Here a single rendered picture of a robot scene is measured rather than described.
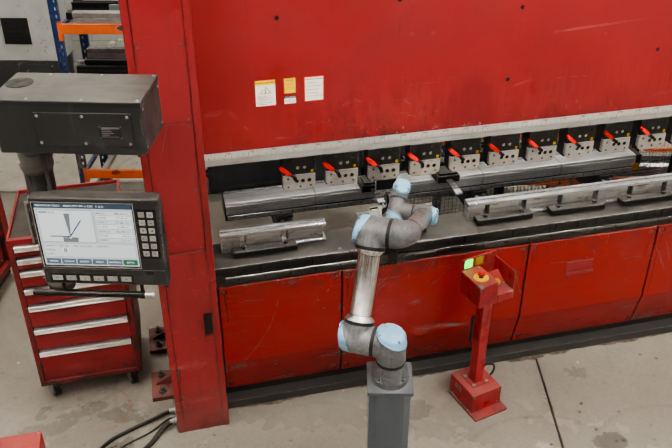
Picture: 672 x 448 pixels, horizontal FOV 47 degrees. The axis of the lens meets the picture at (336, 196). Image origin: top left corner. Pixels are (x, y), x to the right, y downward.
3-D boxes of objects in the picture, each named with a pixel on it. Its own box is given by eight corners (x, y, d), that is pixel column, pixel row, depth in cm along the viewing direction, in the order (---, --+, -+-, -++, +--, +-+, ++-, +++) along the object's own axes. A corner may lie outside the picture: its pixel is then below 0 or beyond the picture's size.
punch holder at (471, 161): (449, 172, 371) (451, 141, 362) (442, 164, 378) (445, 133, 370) (478, 168, 374) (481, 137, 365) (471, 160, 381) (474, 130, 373)
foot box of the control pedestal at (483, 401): (475, 422, 389) (477, 405, 384) (447, 390, 409) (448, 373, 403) (507, 409, 397) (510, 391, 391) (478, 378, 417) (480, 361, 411)
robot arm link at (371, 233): (370, 360, 295) (391, 218, 292) (332, 352, 299) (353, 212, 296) (377, 354, 307) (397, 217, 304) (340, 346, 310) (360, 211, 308)
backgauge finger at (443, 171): (448, 198, 387) (448, 189, 385) (430, 174, 409) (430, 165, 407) (470, 195, 390) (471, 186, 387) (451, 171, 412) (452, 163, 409)
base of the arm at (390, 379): (410, 391, 300) (411, 371, 295) (371, 390, 301) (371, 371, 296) (407, 364, 313) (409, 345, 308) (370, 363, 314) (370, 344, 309)
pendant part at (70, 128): (34, 309, 292) (-17, 99, 249) (57, 271, 313) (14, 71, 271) (168, 313, 290) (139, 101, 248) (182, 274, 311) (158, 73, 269)
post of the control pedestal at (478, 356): (474, 384, 396) (484, 298, 369) (468, 377, 400) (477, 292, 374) (483, 380, 398) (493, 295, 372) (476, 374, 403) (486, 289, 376)
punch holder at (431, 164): (409, 177, 367) (410, 145, 358) (403, 168, 374) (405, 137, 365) (439, 173, 370) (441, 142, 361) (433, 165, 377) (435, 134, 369)
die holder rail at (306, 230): (221, 253, 364) (220, 236, 360) (220, 246, 369) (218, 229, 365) (326, 239, 375) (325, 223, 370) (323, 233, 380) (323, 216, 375)
